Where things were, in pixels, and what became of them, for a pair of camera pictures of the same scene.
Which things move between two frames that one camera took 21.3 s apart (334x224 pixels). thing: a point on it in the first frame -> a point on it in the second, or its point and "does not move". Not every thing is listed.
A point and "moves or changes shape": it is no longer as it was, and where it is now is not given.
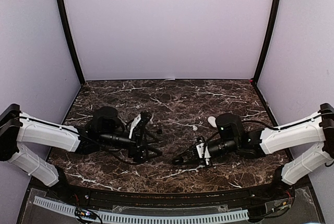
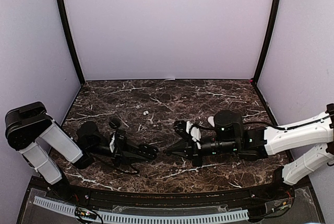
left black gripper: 137,153 -> 122,148
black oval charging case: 178,160 moves or changes shape
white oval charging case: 211,119 does not move
